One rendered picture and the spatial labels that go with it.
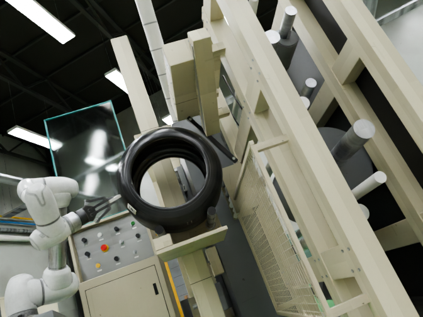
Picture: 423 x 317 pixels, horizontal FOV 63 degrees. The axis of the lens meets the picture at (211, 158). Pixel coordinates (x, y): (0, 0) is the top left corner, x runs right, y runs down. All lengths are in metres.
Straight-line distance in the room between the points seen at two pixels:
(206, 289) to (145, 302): 0.52
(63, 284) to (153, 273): 0.56
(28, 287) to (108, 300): 0.50
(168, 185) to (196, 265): 0.52
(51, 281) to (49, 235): 0.72
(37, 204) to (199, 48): 1.05
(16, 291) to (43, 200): 0.85
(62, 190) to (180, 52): 1.04
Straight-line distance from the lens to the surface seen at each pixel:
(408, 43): 12.89
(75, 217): 1.70
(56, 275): 2.32
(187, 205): 1.77
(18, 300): 2.31
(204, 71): 1.92
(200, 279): 2.10
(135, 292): 2.47
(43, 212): 1.60
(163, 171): 2.25
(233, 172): 2.16
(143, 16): 2.93
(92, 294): 2.54
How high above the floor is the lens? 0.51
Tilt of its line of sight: 21 degrees up
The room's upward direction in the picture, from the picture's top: 22 degrees counter-clockwise
